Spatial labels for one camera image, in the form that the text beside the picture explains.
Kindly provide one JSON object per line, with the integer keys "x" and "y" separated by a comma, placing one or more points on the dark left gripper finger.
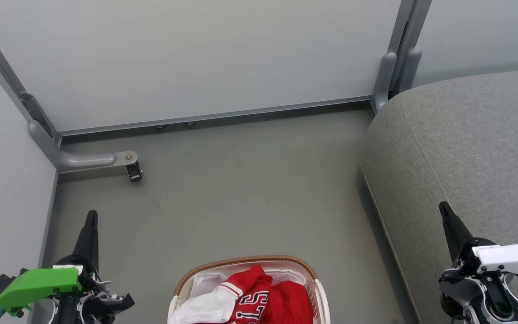
{"x": 89, "y": 243}

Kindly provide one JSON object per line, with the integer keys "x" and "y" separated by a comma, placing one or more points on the long grey metal partition foot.
{"x": 83, "y": 160}

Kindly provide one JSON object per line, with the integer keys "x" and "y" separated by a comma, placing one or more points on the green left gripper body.
{"x": 38, "y": 281}

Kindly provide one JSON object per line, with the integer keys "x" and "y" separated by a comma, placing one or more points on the black caster wheel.
{"x": 134, "y": 172}

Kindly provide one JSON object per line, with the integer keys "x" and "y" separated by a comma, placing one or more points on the grey fabric sofa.
{"x": 466, "y": 148}

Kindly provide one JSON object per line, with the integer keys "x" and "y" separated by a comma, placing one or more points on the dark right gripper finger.
{"x": 456, "y": 231}

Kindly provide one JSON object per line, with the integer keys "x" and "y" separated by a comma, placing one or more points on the upright grey metal partition foot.
{"x": 384, "y": 81}

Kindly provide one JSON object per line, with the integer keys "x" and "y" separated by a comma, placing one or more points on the white basket liner cloth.
{"x": 207, "y": 281}

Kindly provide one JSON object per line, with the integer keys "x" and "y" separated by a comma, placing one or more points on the white laundry basket brown rim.
{"x": 322, "y": 301}

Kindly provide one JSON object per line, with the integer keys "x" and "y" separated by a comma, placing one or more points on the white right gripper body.
{"x": 511, "y": 258}

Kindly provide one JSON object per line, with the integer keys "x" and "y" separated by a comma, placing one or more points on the red and white jersey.
{"x": 259, "y": 299}

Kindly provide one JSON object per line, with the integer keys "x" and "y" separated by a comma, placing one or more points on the grey metal partition rail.
{"x": 214, "y": 116}

